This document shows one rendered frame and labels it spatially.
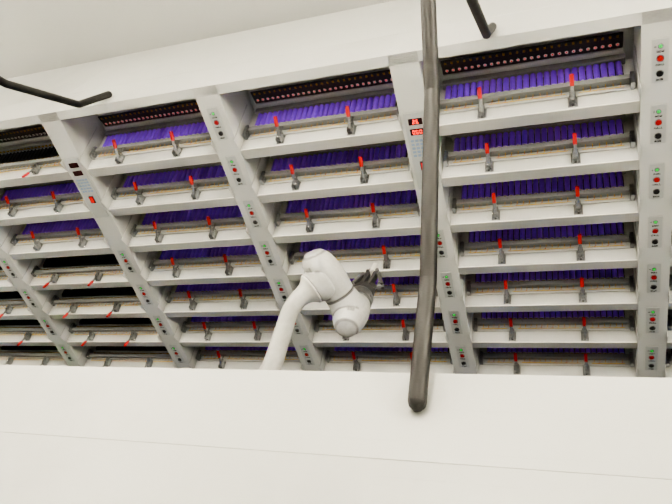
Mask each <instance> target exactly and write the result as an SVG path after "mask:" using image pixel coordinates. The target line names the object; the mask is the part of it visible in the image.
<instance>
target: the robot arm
mask: <svg viewBox="0 0 672 504"><path fill-rule="evenodd" d="M302 268H303V270H304V273H303V275H302V276H301V281H300V284H299V286H298V287H297V288H296V289H295V290H294V291H293V292H292V293H291V295H290V296H289V297H288V299H287V300H286V302H285V303H284V305H283V307H282V310H281V312H280V315H279V317H278V320H277V323H276V326H275V329H274V332H273V335H272V338H271V341H270V344H269V347H268V349H267V352H266V355H265V358H264V360H263V363H262V365H261V366H260V368H259V369H258V370H281V368H282V366H283V363H284V359H285V356H286V353H287V349H288V346H289V343H290V339H291V336H292V332H293V329H294V326H295V322H296V319H297V317H298V314H299V312H300V311H301V309H302V308H303V307H304V306H305V305H307V304H308V303H311V302H319V303H321V302H322V301H326V303H327V305H328V306H329V309H330V311H331V314H332V318H333V325H334V328H335V331H336V332H337V333H338V334H339V335H341V336H343V337H351V336H353V335H355V334H358V333H359V332H360V331H361V330H362V329H363V327H364V326H365V324H366V323H367V321H368V318H369V315H370V309H371V306H372V304H373V296H374V293H375V291H377V289H378V288H381V289H384V282H383V281H382V274H381V271H379V268H378V262H374V263H373V265H372V267H371V268H369V269H366V273H364V272H361V273H360V274H359V275H358V276H357V277H356V278H355V279H354V280H353V281H352V282H351V281H350V278H349V276H348V274H347V273H346V271H345V270H344V268H343V267H342V265H341V264H340V263H339V262H338V260H337V259H336V258H335V257H334V256H333V255H332V254H331V253H329V252H328V251H325V250H323V249H321V248H319V249H315V250H312V251H310V252H308V253H307V254H305V256H304V258H303V260H302ZM370 276H371V277H370ZM377 279H378V283H377V285H376V284H375V282H376V280H377Z"/></svg>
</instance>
